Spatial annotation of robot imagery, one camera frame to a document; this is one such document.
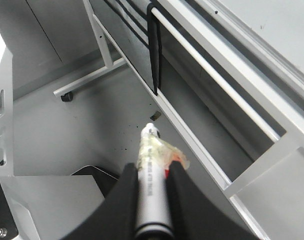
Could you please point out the white whiteboard stand frame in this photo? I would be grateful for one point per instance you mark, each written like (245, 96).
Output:
(257, 182)

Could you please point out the black caster wheel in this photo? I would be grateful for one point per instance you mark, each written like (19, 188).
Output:
(68, 97)

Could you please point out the white horizontal stand rod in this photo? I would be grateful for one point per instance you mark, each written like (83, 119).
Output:
(231, 92)

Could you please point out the white whiteboard marker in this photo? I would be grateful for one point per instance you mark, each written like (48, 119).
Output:
(153, 220)

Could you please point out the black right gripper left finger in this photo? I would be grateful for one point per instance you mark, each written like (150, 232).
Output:
(115, 218)

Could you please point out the red magnet taped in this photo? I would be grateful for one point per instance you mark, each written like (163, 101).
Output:
(176, 157)

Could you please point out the white whiteboard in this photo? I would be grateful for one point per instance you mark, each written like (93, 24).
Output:
(276, 24)

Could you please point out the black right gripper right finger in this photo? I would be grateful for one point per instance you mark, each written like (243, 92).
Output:
(193, 215)

